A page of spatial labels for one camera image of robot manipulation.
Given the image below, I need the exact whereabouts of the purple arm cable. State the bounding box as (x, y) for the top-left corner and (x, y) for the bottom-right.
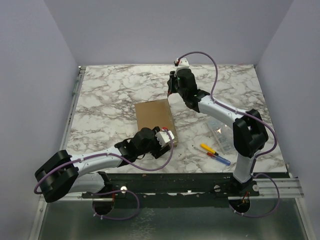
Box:
(174, 51), (278, 176)
(33, 129), (176, 195)

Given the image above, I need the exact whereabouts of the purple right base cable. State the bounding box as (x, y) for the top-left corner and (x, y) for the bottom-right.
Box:
(232, 172), (281, 218)

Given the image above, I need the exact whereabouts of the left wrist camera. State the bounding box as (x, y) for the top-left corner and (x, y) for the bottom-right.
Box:
(155, 128), (175, 148)

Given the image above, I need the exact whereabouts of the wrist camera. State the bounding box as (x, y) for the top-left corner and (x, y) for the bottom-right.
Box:
(173, 57), (190, 76)
(155, 128), (175, 148)

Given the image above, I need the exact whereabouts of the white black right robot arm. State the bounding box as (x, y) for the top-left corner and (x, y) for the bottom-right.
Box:
(167, 68), (269, 196)

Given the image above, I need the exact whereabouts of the brown cardboard express box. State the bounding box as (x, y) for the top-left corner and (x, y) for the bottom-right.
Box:
(134, 98), (179, 147)

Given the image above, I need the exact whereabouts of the yellow handled screwdriver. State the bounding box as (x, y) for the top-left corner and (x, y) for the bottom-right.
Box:
(200, 143), (218, 155)

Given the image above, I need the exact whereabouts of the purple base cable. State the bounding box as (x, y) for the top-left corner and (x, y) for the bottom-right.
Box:
(232, 172), (281, 218)
(92, 188), (141, 221)

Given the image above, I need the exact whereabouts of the blue red handled screwdriver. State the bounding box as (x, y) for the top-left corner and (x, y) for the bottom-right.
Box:
(193, 146), (231, 166)

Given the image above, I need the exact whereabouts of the black front mounting rail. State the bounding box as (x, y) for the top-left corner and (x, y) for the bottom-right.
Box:
(82, 173), (259, 208)

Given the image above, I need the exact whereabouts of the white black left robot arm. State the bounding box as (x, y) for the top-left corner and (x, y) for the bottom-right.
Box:
(33, 126), (175, 203)

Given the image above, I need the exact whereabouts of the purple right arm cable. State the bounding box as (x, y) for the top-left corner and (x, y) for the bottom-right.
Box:
(174, 51), (278, 176)

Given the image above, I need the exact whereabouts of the aluminium frame rail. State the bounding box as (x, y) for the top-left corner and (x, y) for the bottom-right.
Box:
(58, 65), (87, 151)

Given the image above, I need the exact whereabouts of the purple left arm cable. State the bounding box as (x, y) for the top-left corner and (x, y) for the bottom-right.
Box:
(33, 129), (176, 195)

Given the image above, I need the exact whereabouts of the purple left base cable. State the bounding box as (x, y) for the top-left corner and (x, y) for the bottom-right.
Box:
(92, 188), (141, 221)

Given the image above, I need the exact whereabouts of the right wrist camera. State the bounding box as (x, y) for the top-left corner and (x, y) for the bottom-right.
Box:
(173, 57), (190, 76)

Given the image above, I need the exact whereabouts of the red black utility knife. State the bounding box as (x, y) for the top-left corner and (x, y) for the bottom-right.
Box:
(167, 89), (173, 98)

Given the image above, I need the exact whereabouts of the clear plastic parts box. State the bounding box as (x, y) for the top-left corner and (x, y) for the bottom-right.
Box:
(206, 118), (235, 154)

